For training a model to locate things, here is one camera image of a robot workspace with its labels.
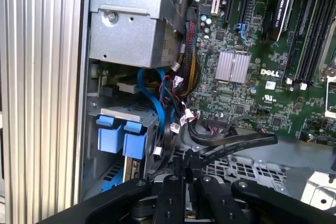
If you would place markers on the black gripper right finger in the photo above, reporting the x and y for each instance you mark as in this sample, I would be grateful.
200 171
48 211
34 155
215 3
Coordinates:
215 203

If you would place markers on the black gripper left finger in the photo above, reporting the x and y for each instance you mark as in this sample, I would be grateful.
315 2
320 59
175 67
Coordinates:
170 200

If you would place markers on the hard disk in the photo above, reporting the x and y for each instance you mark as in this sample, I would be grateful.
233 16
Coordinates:
134 145

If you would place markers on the blue disk carrier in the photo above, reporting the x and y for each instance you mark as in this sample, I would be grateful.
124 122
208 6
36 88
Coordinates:
109 140

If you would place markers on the metal disk bay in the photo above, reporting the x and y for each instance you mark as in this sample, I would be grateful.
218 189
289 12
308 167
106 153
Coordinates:
120 111

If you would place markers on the black RAM slot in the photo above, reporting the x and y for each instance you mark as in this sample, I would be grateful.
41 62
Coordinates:
299 43
313 43

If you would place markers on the black PC case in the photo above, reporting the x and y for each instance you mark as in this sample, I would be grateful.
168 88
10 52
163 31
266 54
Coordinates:
302 153

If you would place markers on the green motherboard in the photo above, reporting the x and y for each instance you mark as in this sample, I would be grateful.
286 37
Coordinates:
236 98

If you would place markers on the silver chipset heatsink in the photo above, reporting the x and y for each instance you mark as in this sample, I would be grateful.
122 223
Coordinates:
232 66

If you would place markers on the CPU socket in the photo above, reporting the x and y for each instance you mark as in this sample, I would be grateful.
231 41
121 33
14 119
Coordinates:
330 103

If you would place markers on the grey power supply unit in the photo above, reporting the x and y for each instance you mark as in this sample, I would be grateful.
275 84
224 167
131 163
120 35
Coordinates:
126 37

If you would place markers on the blue board connector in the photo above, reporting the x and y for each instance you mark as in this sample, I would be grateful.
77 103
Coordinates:
242 32

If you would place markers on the black graphics card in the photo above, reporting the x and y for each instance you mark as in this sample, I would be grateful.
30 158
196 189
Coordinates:
284 6

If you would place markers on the silver metal bracket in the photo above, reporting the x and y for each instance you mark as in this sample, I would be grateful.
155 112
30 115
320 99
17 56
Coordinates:
323 190

